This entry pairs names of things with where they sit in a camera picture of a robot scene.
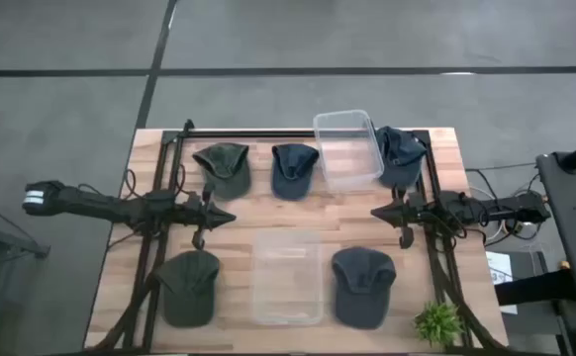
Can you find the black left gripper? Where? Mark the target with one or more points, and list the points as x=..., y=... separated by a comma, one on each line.
x=200, y=213

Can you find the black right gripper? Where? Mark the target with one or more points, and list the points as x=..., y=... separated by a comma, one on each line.
x=409, y=212

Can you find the dark green baseball cap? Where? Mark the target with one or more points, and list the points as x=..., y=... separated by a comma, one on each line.
x=189, y=292
x=226, y=173

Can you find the slate blue baseball cap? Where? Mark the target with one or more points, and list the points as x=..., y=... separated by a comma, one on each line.
x=403, y=163

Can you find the navy blue baseball cap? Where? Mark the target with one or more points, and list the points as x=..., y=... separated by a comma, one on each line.
x=293, y=178

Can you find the dark grey baseball cap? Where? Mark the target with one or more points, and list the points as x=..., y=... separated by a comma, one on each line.
x=362, y=296

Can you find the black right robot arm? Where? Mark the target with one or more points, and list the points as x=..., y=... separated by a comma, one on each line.
x=491, y=210

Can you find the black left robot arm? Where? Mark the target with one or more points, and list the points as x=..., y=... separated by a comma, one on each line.
x=95, y=203

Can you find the clear plastic storage bin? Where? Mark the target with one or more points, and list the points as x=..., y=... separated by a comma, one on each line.
x=347, y=168
x=288, y=277

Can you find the white paper sheet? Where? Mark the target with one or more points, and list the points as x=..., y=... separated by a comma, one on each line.
x=498, y=262

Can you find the small green potted plant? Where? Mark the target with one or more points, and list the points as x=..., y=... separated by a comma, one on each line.
x=439, y=324

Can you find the white power adapter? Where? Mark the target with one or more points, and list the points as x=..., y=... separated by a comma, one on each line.
x=515, y=226

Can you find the black flat bar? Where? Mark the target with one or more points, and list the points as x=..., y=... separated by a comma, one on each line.
x=535, y=289

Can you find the brass knob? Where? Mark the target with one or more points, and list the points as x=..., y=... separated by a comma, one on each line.
x=564, y=265

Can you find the grey metal stand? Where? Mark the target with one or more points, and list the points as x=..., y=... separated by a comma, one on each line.
x=16, y=244

